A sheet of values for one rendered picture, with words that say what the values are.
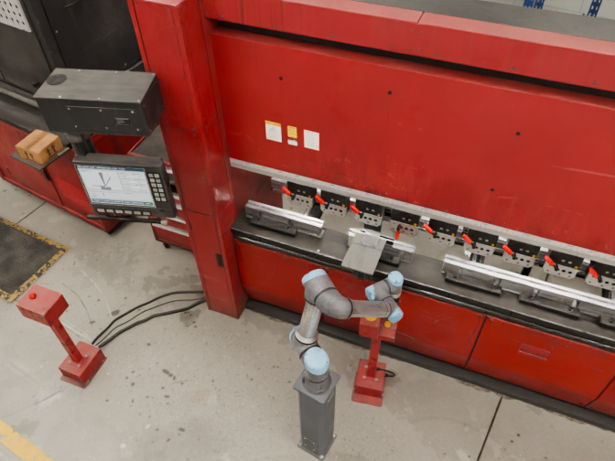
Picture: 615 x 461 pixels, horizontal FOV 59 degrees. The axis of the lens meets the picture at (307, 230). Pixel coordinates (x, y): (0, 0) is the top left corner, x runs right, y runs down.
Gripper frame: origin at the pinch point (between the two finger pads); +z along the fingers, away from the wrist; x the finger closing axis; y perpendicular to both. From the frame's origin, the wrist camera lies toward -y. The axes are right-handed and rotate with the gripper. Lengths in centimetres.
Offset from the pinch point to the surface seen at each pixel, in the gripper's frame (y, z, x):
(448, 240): 35, -29, -24
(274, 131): 53, -72, 72
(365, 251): 29.7, -13.9, 18.4
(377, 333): -6.0, 11.0, 4.8
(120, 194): 10, -55, 144
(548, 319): 13, -3, -81
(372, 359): -4.1, 49.5, 5.3
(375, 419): -28, 81, -2
